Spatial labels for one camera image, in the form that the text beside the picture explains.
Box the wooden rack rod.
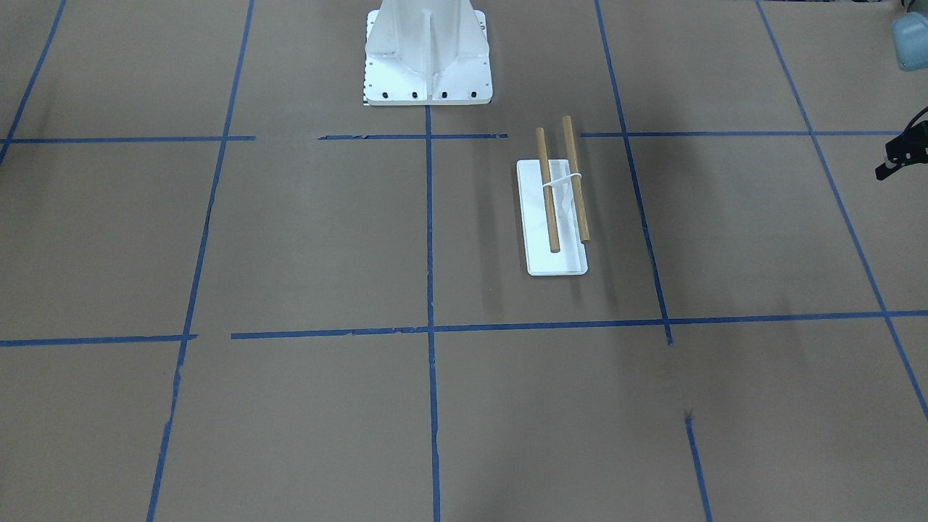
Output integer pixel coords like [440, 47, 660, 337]
[561, 115, 592, 245]
[536, 128, 560, 252]

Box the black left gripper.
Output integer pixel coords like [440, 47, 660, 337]
[875, 109, 927, 181]

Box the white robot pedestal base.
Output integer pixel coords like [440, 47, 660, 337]
[362, 1, 494, 107]

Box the white towel rack base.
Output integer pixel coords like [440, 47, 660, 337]
[516, 159, 589, 276]

